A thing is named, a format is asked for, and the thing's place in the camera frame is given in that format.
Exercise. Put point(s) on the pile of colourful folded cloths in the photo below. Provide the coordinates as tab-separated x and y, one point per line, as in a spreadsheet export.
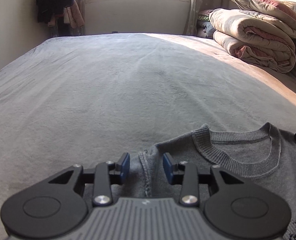
205	27

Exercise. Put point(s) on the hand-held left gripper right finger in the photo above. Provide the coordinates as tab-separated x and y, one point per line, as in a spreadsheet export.
167	168

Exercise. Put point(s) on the maroon and beige pillow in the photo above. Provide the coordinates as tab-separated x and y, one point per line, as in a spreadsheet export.
262	2

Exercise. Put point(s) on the folded beige and pink quilt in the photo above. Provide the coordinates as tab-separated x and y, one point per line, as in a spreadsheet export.
250	37

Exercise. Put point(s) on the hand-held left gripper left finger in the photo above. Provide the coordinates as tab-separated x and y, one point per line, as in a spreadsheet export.
124	167

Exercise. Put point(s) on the grey knitted sweater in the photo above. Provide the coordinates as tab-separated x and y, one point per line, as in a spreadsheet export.
237	150

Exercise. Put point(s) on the hanging pink clothes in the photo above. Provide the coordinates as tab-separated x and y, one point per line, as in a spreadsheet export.
74	15

